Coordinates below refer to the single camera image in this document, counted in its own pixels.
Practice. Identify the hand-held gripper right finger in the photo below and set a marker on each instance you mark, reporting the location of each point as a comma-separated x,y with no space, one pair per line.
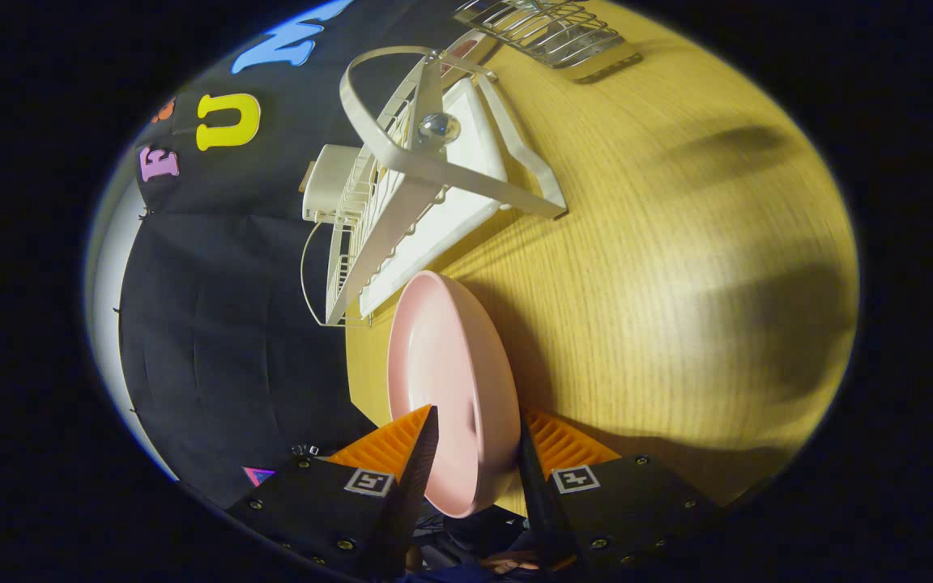
538,502

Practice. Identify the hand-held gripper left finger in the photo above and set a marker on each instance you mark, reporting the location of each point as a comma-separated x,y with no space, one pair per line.
411,494

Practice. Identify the pink plate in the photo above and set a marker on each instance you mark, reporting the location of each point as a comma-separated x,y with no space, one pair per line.
442,364

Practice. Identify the black backdrop cloth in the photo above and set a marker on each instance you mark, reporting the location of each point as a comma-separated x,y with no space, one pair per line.
215,324

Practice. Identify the white toaster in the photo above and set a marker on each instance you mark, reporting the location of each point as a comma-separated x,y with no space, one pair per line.
329,182

